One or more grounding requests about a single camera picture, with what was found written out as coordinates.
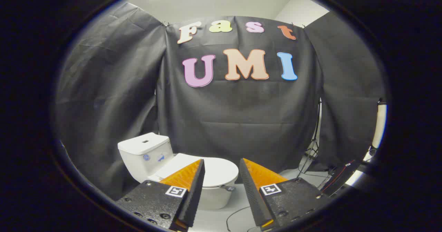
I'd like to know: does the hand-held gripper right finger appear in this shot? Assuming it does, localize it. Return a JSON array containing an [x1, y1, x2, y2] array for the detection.
[[239, 158, 332, 231]]

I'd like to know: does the black board panel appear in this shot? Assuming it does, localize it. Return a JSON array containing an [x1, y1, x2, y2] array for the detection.
[[321, 159, 363, 196]]

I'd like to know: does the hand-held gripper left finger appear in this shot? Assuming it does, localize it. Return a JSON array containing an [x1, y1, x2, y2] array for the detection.
[[116, 159, 205, 232]]

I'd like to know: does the black backdrop cloth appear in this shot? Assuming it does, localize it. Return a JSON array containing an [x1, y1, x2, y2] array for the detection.
[[55, 2, 385, 201]]

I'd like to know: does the white toilet lid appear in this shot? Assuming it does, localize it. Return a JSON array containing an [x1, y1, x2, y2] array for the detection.
[[155, 153, 239, 189]]

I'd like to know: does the white toilet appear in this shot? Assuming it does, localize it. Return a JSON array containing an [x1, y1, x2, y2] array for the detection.
[[117, 133, 239, 211]]

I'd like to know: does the thin black floor cable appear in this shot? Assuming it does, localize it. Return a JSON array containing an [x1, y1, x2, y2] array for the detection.
[[226, 206, 252, 232]]

